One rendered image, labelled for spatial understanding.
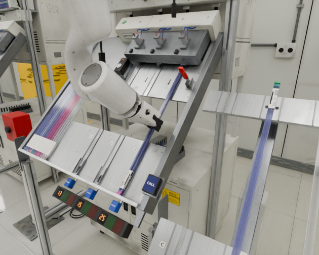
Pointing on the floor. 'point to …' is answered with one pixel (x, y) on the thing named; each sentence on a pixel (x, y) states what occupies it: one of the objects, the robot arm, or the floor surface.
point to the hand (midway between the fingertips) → (154, 125)
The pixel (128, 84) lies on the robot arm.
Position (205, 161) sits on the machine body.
